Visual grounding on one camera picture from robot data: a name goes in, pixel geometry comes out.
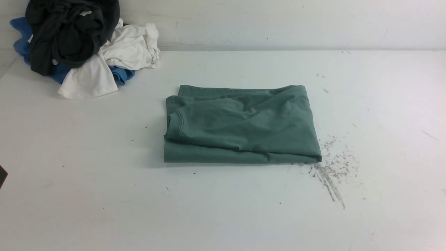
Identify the green long sleeve shirt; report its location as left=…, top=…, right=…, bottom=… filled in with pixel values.
left=163, top=85, right=322, bottom=164

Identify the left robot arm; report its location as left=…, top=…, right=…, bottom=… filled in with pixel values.
left=0, top=166, right=8, bottom=188

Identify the white garment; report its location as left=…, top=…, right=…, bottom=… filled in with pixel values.
left=58, top=19, right=160, bottom=99

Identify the blue garment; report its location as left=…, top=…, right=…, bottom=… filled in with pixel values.
left=10, top=16, right=135, bottom=85

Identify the black garment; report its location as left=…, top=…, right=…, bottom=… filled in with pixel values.
left=25, top=0, right=121, bottom=76

